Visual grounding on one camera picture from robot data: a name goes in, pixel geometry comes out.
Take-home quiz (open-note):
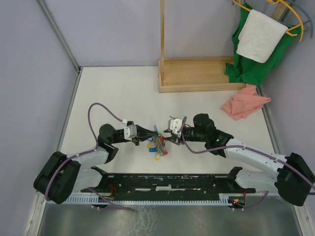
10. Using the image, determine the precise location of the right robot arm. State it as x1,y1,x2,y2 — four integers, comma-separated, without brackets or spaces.
165,114,315,207

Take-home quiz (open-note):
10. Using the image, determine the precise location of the yellow clothes hanger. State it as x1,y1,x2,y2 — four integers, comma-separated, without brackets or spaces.
232,0,305,43

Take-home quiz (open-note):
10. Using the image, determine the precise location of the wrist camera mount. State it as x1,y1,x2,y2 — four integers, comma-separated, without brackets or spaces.
167,118,184,135
121,119,137,141

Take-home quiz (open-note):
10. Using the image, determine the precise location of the white cable duct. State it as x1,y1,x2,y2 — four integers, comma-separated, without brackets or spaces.
63,194,232,207

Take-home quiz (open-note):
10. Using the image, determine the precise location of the metal keyring organizer blue handle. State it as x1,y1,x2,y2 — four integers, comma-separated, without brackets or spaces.
147,125,163,161

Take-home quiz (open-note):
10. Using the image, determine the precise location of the pink cloth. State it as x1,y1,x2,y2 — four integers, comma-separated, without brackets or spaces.
220,84,271,121

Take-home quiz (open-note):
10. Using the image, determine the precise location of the key with red tag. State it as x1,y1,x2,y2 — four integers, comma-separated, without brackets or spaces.
159,136,168,156

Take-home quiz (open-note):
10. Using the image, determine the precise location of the green shirt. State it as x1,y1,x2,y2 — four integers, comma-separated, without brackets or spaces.
225,2,302,86

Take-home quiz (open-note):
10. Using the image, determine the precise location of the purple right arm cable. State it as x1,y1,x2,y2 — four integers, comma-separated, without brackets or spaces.
179,116,315,211

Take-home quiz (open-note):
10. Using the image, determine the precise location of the teal clothes hanger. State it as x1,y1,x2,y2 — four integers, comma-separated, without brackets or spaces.
280,0,314,39

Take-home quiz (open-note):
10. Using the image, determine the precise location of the white towel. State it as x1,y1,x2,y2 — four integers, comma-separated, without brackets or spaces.
236,9,288,63

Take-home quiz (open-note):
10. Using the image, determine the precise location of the wooden rack frame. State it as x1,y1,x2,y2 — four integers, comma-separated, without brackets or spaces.
158,0,245,93

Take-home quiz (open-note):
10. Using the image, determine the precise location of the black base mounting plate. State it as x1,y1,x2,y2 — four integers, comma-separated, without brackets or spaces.
95,173,255,196

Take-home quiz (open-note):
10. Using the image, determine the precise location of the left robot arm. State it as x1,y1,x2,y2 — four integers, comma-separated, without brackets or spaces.
33,124,159,204

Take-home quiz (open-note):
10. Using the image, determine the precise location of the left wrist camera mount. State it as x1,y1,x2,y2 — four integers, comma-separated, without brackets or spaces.
121,119,137,141

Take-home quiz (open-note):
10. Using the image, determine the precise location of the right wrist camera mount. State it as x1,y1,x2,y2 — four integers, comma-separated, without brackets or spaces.
167,118,184,135

